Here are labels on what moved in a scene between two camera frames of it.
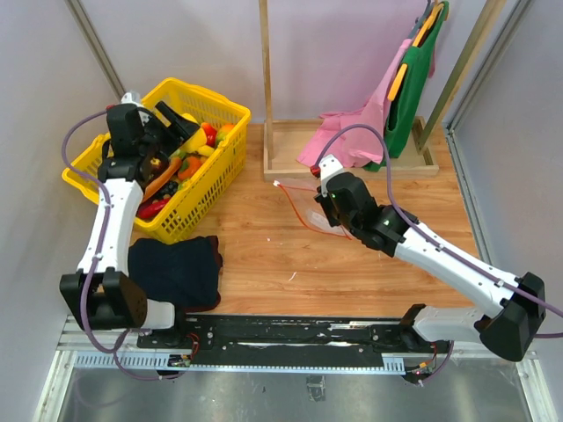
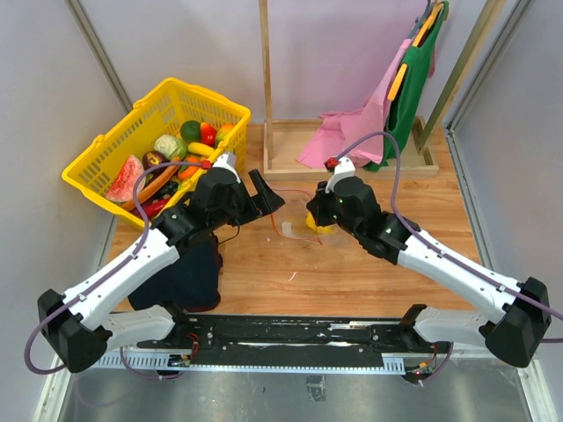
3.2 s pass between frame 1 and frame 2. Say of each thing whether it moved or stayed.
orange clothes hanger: stayed
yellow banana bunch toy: moved
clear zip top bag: moved
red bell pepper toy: stayed
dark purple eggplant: stayed
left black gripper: moved
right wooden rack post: stayed
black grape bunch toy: stayed
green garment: stayed
